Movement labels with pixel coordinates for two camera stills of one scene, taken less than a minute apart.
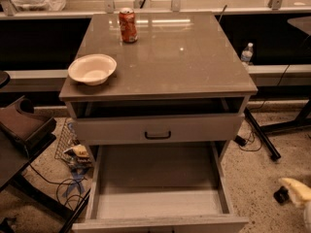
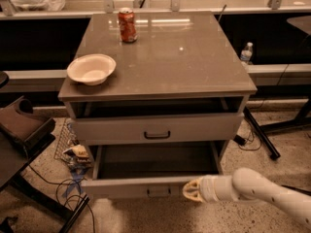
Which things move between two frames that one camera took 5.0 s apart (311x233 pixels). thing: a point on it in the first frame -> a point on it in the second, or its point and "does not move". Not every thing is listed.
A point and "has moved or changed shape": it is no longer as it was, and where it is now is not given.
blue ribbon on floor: x=76 y=183 does not move
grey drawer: x=158 y=187 has moved or changed shape
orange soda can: x=128 y=24 does not move
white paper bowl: x=91 y=69 does not move
